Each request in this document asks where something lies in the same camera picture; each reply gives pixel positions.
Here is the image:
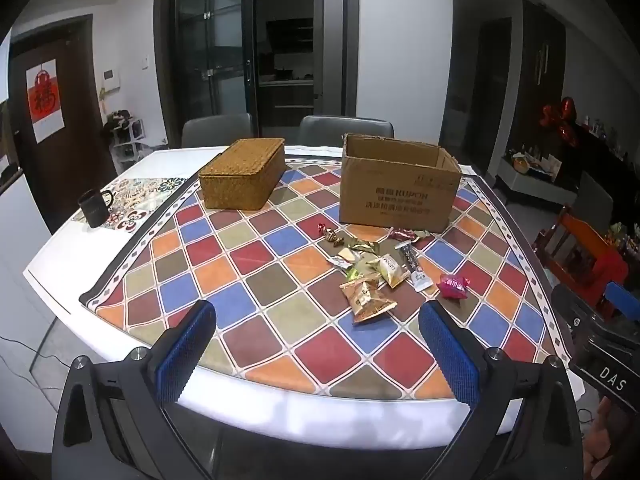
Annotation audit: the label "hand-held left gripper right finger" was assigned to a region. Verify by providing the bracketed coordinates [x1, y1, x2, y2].
[418, 300, 586, 480]

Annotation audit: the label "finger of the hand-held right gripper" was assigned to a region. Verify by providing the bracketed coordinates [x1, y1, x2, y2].
[604, 281, 640, 325]
[550, 284, 640, 361]

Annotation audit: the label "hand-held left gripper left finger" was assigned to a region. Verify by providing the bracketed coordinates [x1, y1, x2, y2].
[50, 299, 217, 480]

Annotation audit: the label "brown cardboard box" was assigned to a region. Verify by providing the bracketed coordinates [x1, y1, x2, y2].
[339, 133, 463, 234]

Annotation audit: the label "person's right hand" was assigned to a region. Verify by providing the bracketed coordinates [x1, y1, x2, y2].
[584, 395, 640, 480]

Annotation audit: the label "red wooden chair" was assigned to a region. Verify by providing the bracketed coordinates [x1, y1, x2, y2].
[532, 205, 631, 306]

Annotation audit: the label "pink snack packet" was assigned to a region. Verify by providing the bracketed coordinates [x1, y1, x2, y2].
[436, 273, 472, 301]

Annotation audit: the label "orange brown snack packet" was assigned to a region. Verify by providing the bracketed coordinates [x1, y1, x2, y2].
[352, 296, 398, 326]

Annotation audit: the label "black and white stick packet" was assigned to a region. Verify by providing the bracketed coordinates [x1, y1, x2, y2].
[397, 242, 435, 293]

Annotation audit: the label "cream snack packet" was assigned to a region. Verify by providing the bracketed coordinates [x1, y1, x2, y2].
[372, 254, 408, 288]

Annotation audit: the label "grey side chair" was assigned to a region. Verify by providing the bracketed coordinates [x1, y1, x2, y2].
[572, 170, 615, 233]

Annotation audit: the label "brown packet with white print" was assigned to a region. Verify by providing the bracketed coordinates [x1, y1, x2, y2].
[339, 280, 380, 311]

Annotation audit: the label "green and gold snack packet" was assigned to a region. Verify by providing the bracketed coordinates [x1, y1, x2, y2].
[346, 260, 383, 286]

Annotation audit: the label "white low bench cabinet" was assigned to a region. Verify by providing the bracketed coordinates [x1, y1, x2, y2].
[495, 155, 578, 206]

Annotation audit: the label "floral patterned placemat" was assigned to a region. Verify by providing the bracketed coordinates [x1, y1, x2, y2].
[70, 176, 187, 232]

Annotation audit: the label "black mug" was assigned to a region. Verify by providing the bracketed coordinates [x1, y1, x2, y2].
[77, 189, 114, 228]

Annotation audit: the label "woven rattan basket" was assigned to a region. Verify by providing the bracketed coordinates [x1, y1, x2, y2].
[198, 138, 287, 210]

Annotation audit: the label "red foil balloons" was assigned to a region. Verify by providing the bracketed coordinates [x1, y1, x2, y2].
[542, 96, 581, 148]

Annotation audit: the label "white shoe rack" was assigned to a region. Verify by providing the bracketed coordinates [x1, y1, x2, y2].
[107, 110, 151, 171]

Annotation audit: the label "dark wooden door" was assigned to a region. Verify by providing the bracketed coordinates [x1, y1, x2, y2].
[10, 15, 116, 233]

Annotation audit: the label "grey dining chair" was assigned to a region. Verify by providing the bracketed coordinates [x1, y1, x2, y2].
[297, 115, 395, 147]
[181, 112, 255, 149]

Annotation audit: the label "red and white door poster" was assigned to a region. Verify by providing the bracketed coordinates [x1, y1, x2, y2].
[26, 59, 65, 142]

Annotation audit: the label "glass sliding door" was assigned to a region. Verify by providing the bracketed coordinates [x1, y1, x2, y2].
[154, 0, 361, 148]

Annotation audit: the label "dark wardrobe with long handles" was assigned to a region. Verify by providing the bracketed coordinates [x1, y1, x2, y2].
[522, 0, 568, 161]

